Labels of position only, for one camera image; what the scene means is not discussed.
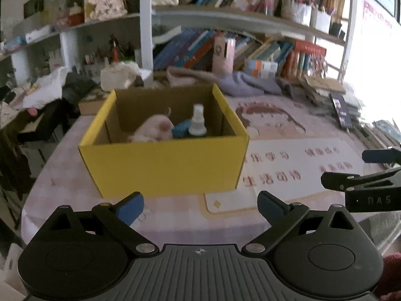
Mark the stack of notebooks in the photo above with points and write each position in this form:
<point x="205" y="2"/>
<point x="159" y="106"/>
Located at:
<point x="369" y="122"/>

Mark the black smartphone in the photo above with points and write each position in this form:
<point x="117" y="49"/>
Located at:
<point x="341" y="111"/>

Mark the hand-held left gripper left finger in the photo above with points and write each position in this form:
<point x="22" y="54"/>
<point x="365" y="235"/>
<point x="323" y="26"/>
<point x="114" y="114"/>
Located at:
<point x="130" y="208"/>

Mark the row of leaning books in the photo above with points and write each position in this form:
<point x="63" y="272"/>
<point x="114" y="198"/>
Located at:
<point x="188" y="47"/>

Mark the grey cloth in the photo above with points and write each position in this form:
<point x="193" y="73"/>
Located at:
<point x="247" y="84"/>

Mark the red boxed book set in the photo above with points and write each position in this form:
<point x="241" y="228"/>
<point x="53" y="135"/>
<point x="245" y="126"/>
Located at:
<point x="307" y="53"/>

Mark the pink pig plush toy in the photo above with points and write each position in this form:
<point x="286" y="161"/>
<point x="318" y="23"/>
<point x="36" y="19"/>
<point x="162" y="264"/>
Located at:
<point x="150" y="128"/>

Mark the pink checked printed tablecloth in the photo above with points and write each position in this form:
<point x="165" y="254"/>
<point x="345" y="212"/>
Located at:
<point x="282" y="163"/>

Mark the clear pen holder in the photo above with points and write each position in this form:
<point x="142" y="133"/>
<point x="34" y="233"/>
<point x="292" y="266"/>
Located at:
<point x="300" y="14"/>

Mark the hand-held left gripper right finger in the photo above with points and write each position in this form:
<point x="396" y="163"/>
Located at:
<point x="272" y="207"/>

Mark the small white spray bottle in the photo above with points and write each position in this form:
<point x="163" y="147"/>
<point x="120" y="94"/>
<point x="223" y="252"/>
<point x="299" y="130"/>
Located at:
<point x="197" y="125"/>

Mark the dark green garment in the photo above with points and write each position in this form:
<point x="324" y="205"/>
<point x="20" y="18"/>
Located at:
<point x="81" y="84"/>

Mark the small pink toy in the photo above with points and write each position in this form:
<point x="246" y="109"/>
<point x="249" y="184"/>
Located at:
<point x="32" y="112"/>

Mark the white pen holder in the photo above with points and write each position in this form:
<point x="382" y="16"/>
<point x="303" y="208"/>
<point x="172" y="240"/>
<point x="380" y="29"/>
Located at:
<point x="322" y="22"/>

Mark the wall poster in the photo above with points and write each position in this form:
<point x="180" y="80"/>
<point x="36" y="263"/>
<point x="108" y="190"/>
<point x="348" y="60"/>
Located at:
<point x="379" y="18"/>

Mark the white and orange small boxes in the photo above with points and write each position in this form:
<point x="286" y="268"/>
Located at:
<point x="260" y="67"/>

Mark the pale pink cloth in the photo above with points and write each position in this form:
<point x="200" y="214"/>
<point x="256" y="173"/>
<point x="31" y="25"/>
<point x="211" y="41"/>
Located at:
<point x="188" y="76"/>

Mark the white shirt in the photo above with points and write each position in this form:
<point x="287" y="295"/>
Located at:
<point x="50" y="87"/>

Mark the desk pen organizer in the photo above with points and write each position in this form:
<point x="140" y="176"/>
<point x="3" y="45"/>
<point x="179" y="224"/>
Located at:
<point x="106" y="53"/>

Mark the white bookshelf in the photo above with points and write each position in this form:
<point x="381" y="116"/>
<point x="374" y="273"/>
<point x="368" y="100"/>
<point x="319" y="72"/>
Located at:
<point x="145" y="22"/>

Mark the person's red fleece clothing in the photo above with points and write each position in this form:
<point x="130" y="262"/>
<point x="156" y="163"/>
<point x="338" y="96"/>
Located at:
<point x="390" y="276"/>

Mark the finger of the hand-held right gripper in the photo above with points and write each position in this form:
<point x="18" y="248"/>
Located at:
<point x="341" y="180"/>
<point x="376" y="155"/>

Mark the pink cylinder holder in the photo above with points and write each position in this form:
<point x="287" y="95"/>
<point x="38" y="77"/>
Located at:
<point x="221" y="55"/>

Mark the yellow cardboard box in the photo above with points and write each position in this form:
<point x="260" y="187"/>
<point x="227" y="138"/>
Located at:
<point x="163" y="166"/>

